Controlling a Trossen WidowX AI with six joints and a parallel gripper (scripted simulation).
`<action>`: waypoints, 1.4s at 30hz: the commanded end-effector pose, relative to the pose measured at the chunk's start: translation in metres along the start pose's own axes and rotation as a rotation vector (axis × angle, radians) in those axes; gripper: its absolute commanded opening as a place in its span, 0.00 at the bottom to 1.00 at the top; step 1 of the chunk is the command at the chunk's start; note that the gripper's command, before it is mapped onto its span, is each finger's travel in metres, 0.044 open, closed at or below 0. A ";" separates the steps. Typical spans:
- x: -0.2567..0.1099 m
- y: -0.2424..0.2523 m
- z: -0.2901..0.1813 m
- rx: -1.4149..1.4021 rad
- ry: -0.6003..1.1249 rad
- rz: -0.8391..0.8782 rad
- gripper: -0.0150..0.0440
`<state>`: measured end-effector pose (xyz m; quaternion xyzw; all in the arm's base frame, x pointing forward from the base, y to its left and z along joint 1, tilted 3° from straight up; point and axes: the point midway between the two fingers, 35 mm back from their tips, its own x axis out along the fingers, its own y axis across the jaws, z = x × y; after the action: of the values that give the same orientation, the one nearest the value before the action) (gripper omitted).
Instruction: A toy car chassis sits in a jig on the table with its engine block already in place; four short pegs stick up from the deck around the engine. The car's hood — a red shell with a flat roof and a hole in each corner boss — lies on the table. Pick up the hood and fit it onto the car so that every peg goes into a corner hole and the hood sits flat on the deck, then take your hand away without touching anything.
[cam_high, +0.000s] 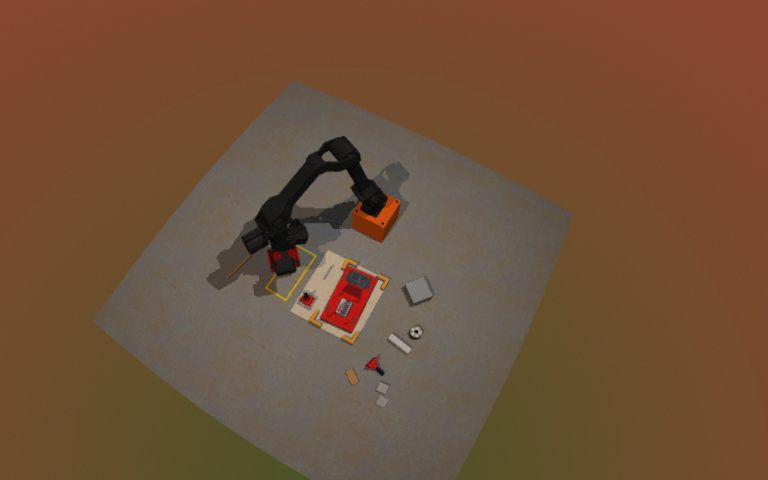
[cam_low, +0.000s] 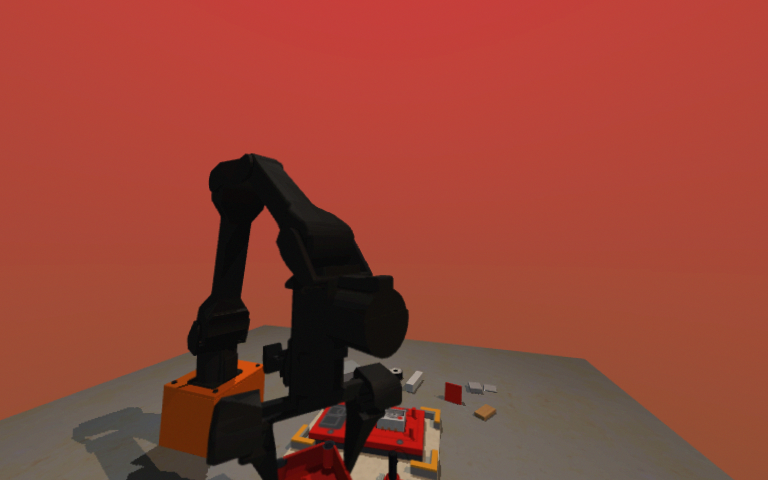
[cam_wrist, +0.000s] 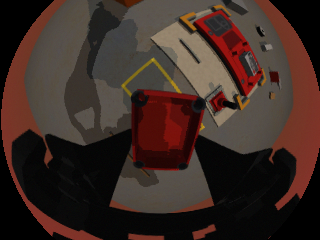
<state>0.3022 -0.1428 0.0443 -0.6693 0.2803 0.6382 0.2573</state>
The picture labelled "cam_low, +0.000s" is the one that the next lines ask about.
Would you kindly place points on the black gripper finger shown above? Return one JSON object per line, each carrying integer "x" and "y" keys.
{"x": 359, "y": 425}
{"x": 264, "y": 460}

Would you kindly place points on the red hood shell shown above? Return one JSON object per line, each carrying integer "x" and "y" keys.
{"x": 318, "y": 462}

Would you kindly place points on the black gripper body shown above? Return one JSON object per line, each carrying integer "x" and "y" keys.
{"x": 241, "y": 422}

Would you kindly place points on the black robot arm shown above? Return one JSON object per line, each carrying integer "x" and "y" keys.
{"x": 335, "y": 295}

